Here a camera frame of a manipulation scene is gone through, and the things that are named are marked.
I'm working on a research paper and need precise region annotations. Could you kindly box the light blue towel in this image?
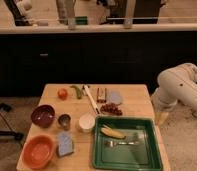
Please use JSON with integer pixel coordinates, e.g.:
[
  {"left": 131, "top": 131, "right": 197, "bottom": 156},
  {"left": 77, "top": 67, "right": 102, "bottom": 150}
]
[{"left": 107, "top": 91, "right": 122, "bottom": 105}]

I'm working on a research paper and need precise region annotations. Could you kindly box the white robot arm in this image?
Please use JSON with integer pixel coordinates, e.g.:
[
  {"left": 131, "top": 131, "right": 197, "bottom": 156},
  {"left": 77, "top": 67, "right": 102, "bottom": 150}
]
[{"left": 151, "top": 63, "right": 197, "bottom": 125}]

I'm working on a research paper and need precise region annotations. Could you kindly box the white paper cup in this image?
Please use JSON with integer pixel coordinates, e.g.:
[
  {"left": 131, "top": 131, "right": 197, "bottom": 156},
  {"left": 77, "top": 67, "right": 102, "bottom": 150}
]
[{"left": 78, "top": 114, "right": 95, "bottom": 133}]

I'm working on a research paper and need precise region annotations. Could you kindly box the small metal cup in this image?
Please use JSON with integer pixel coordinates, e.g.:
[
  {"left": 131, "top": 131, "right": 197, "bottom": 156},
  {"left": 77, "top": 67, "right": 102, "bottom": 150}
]
[{"left": 58, "top": 114, "right": 71, "bottom": 131}]

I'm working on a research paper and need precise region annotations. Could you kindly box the green plastic tray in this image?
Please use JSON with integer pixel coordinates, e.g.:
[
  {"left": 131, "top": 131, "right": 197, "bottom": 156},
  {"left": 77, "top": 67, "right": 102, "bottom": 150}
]
[{"left": 92, "top": 117, "right": 163, "bottom": 171}]

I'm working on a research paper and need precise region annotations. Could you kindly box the red grapes bunch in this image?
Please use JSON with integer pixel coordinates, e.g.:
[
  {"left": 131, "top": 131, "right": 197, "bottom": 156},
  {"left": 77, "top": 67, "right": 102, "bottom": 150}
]
[{"left": 100, "top": 103, "right": 122, "bottom": 116}]

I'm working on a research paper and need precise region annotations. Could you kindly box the yellow banana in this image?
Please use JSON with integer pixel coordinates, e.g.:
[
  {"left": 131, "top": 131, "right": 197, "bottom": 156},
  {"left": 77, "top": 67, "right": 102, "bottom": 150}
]
[{"left": 101, "top": 127, "right": 125, "bottom": 139}]

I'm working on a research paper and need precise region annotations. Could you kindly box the silver fork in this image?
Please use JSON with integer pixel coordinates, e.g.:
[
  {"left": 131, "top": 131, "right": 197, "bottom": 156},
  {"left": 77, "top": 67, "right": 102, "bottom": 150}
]
[{"left": 104, "top": 140, "right": 139, "bottom": 147}]

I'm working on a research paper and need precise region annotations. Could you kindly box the green pepper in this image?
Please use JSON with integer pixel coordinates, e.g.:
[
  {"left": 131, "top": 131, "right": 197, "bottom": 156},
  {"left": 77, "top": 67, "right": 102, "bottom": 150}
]
[{"left": 70, "top": 85, "right": 82, "bottom": 99}]

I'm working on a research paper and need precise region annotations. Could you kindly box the blue sponge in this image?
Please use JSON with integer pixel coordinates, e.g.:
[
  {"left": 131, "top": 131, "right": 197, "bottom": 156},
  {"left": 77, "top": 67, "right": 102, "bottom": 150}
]
[{"left": 57, "top": 132, "right": 74, "bottom": 157}]

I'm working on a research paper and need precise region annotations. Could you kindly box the orange tomato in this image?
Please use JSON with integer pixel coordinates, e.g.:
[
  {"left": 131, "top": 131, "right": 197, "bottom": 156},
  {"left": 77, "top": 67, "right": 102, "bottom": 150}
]
[{"left": 57, "top": 88, "right": 68, "bottom": 100}]

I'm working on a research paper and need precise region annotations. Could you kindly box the dark red bowl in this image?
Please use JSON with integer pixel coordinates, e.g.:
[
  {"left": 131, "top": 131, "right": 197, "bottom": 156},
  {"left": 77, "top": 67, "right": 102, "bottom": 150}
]
[{"left": 31, "top": 105, "right": 55, "bottom": 128}]

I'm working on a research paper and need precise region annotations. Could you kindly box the orange plastic bowl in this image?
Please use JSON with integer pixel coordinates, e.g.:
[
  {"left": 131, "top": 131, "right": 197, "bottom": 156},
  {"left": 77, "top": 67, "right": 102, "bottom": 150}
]
[{"left": 22, "top": 135, "right": 54, "bottom": 170}]

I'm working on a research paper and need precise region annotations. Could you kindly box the black tripod stand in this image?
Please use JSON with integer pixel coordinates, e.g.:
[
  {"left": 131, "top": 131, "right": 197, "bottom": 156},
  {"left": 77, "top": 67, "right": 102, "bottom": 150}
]
[{"left": 0, "top": 103, "right": 24, "bottom": 141}]

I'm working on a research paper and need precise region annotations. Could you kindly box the white handled knife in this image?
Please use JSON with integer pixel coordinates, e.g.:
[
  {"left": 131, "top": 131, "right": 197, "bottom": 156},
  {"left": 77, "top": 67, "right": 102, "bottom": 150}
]
[{"left": 83, "top": 85, "right": 100, "bottom": 114}]

